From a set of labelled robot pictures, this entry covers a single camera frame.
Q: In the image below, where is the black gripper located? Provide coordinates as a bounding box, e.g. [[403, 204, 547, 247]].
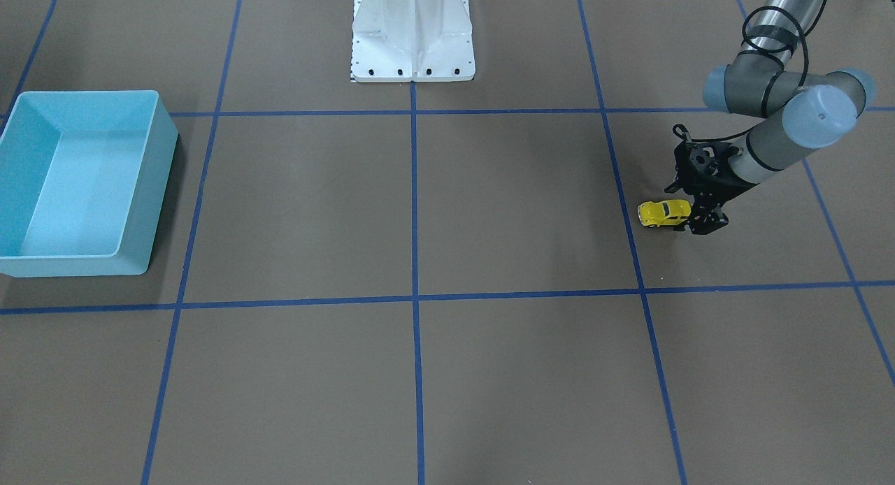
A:
[[664, 140, 755, 236]]

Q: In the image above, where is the yellow beetle toy car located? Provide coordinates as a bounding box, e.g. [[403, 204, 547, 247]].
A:
[[636, 199, 692, 231]]

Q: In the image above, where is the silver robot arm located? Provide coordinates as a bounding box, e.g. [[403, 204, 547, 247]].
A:
[[666, 0, 877, 236]]

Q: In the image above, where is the light blue plastic bin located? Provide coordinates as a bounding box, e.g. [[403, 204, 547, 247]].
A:
[[1, 90, 178, 278]]

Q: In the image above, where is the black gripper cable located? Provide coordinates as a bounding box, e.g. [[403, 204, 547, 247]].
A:
[[673, 6, 809, 145]]

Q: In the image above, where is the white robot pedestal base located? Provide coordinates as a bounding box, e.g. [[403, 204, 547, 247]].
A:
[[350, 0, 476, 83]]

